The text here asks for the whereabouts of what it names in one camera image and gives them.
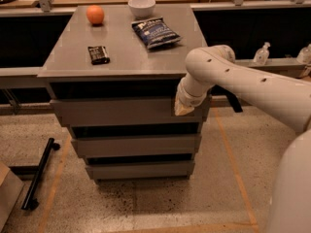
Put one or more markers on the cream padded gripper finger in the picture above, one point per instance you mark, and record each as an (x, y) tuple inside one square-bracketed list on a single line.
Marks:
[(183, 104)]

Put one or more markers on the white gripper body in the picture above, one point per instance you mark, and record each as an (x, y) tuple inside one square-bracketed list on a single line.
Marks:
[(187, 95)]

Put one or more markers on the grey top drawer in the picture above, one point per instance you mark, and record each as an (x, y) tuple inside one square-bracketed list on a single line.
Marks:
[(123, 111)]

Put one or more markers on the grey drawer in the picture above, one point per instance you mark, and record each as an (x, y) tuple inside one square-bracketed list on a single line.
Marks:
[(136, 146), (140, 170), (123, 111)]

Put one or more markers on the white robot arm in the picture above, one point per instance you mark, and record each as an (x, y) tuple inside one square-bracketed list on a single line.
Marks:
[(286, 99)]

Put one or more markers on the grey middle drawer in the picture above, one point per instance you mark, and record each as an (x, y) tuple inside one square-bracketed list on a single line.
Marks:
[(136, 146)]

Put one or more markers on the grey bottom drawer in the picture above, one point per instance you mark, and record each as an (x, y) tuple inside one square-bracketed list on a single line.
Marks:
[(140, 170)]

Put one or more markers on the grey drawer cabinet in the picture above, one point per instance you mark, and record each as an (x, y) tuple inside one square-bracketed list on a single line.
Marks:
[(134, 72)]

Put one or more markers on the blue chip bag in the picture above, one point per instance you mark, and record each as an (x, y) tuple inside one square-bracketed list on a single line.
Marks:
[(154, 32)]

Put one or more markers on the white bowl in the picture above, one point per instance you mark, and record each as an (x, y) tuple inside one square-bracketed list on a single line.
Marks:
[(142, 8)]

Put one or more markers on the black snack bar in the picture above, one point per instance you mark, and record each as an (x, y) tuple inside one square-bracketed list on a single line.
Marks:
[(98, 55)]

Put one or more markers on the orange fruit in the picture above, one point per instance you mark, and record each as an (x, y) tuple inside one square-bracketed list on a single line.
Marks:
[(95, 14)]

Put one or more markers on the black metal bar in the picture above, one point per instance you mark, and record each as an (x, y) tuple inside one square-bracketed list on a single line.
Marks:
[(30, 202)]

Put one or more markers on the cardboard box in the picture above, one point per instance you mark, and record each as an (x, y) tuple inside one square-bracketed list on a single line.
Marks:
[(10, 189)]

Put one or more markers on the grey shelf rail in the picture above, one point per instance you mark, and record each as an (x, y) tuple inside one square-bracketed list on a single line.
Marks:
[(28, 77)]

